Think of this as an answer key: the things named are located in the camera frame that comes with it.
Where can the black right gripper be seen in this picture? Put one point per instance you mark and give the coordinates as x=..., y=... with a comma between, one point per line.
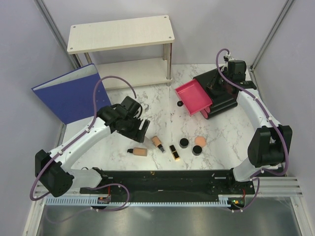
x=219, y=85

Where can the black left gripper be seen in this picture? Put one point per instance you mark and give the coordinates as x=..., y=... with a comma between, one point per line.
x=133, y=134

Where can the round beige cream bottle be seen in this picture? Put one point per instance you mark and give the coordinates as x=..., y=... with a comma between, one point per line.
x=157, y=142

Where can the square beige foundation bottle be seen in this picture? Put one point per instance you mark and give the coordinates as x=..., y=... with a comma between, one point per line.
x=138, y=151

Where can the pink top drawer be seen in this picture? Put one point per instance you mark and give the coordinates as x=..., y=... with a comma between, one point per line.
x=193, y=96

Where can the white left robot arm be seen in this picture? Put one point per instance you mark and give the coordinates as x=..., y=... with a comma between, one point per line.
x=53, y=169

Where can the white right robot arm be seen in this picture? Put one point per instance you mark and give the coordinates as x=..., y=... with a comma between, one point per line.
x=269, y=148

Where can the peach makeup sponge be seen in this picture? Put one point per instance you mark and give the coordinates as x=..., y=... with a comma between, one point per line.
x=200, y=141

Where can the black drawer organizer cabinet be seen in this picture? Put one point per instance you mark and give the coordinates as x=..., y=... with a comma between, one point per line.
x=221, y=103

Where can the pink bottom drawer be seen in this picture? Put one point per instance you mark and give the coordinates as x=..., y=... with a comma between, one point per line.
x=205, y=114

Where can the black gold lipstick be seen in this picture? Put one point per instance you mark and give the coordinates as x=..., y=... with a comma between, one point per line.
x=174, y=152

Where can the black round jar left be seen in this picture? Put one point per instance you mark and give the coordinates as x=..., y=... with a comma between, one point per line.
x=184, y=142

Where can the black round jar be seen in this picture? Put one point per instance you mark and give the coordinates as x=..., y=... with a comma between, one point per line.
x=184, y=142
x=196, y=150

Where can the black round jar right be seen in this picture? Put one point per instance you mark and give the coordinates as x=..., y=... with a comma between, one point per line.
x=196, y=150

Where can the white two-tier wooden shelf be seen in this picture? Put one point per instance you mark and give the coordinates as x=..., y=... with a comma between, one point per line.
x=127, y=34

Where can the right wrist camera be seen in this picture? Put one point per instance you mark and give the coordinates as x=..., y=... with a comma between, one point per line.
x=236, y=70

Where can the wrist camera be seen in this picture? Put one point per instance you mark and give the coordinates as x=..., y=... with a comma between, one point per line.
x=236, y=70
x=132, y=107

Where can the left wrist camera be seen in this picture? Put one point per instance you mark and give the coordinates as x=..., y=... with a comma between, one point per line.
x=132, y=107

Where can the white slotted cable duct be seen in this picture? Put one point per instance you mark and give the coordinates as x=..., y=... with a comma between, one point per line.
x=95, y=201

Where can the blue ring binder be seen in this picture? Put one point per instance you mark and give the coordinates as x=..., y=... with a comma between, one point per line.
x=70, y=96

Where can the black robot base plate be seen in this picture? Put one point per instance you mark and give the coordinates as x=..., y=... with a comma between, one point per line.
x=183, y=185

